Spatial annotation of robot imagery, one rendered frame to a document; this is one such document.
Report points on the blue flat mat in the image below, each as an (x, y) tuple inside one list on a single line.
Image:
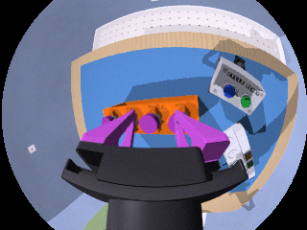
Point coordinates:
[(182, 71)]

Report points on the white control panel with green and blue buttons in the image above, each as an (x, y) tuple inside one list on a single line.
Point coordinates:
[(235, 85)]

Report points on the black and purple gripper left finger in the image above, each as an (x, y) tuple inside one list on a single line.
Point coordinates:
[(110, 133)]

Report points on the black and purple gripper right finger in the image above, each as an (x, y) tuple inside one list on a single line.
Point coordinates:
[(212, 142)]

